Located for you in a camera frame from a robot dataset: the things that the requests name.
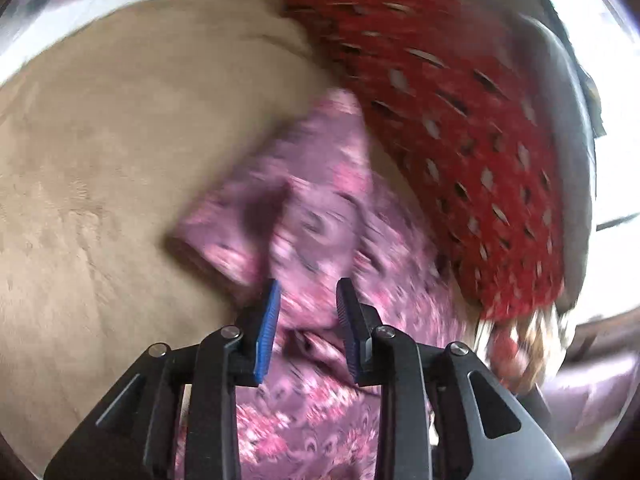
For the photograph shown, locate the red patterned blanket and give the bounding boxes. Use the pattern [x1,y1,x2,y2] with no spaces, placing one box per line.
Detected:
[270,0,566,321]

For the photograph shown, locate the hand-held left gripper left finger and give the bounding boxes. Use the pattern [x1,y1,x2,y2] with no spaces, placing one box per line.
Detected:
[44,279,282,480]

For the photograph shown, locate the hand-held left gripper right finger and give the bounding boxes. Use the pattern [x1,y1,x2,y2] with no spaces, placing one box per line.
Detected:
[336,277,572,480]

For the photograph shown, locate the bright window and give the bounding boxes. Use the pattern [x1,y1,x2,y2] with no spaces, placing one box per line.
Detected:
[545,0,640,231]

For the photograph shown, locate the pink floral garment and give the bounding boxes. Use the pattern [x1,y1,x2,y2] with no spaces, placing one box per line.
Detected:
[167,87,481,480]

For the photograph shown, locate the orange white floral cloth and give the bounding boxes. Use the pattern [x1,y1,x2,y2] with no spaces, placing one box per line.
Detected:
[472,305,573,393]

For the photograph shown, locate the grey cushion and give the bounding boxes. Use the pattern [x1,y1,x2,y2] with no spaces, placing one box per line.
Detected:
[515,10,597,311]

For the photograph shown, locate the white lavender sheet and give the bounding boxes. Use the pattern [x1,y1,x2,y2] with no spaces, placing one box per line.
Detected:
[0,0,273,86]

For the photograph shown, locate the beige bed blanket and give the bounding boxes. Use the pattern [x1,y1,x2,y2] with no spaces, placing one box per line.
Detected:
[0,0,361,480]

